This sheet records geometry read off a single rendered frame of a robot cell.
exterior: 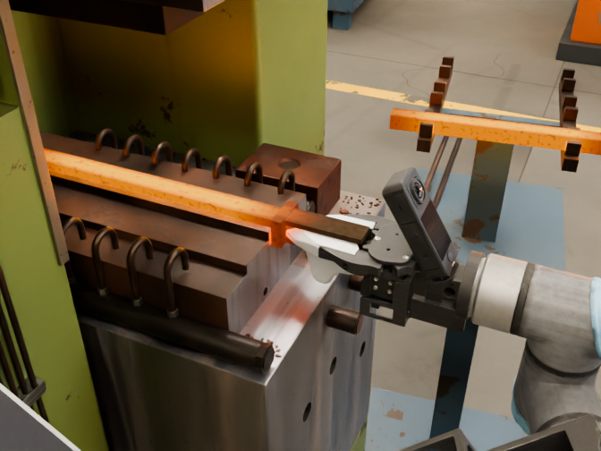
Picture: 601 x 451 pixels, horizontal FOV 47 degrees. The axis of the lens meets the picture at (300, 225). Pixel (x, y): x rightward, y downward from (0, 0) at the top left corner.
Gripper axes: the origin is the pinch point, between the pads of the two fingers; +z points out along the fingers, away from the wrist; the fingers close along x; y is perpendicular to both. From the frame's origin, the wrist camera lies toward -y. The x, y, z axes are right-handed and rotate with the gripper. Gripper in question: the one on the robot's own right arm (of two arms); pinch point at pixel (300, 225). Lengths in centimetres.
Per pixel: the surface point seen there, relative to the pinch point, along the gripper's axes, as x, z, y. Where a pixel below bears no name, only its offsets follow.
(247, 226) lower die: -2.6, 5.3, 0.0
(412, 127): 35.9, -2.6, 3.6
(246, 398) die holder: -15.9, -1.0, 11.5
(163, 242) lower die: -7.8, 13.1, 1.0
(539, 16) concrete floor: 418, 16, 100
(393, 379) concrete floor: 75, 5, 100
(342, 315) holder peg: 0.5, -5.3, 11.8
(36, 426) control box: -41.8, -3.4, -14.2
